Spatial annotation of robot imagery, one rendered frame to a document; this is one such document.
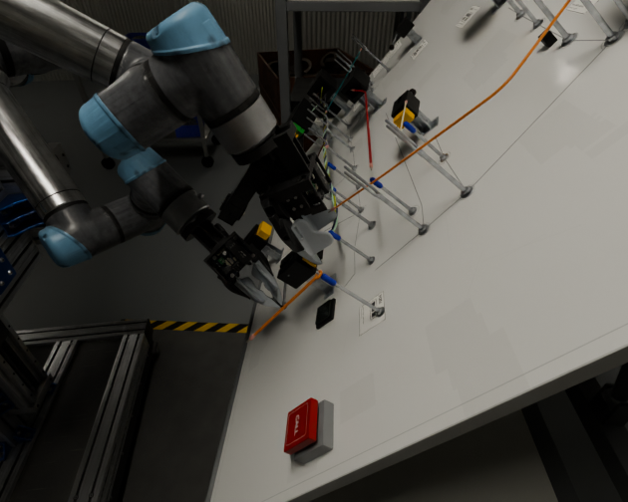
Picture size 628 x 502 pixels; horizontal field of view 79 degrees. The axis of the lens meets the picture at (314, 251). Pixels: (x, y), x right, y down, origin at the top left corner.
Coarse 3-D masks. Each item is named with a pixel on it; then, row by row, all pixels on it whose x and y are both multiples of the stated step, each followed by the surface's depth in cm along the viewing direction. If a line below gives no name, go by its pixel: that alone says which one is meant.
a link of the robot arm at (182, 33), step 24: (168, 24) 37; (192, 24) 38; (216, 24) 40; (168, 48) 38; (192, 48) 38; (216, 48) 39; (168, 72) 40; (192, 72) 40; (216, 72) 40; (240, 72) 42; (168, 96) 41; (192, 96) 41; (216, 96) 41; (240, 96) 42; (216, 120) 43
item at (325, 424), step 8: (320, 408) 46; (328, 408) 46; (320, 416) 45; (328, 416) 45; (320, 424) 44; (328, 424) 44; (320, 432) 44; (328, 432) 44; (320, 440) 43; (328, 440) 43; (304, 448) 45; (312, 448) 43; (320, 448) 43; (328, 448) 43; (296, 456) 45; (304, 456) 44; (312, 456) 44
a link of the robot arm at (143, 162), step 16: (128, 160) 62; (144, 160) 63; (160, 160) 64; (128, 176) 63; (144, 176) 62; (160, 176) 63; (176, 176) 65; (144, 192) 63; (160, 192) 63; (176, 192) 63; (144, 208) 67; (160, 208) 63
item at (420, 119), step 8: (408, 96) 63; (400, 104) 63; (408, 104) 62; (416, 104) 64; (392, 112) 65; (400, 112) 63; (416, 112) 63; (416, 120) 67; (424, 120) 65; (416, 128) 66; (424, 128) 67; (432, 128) 65
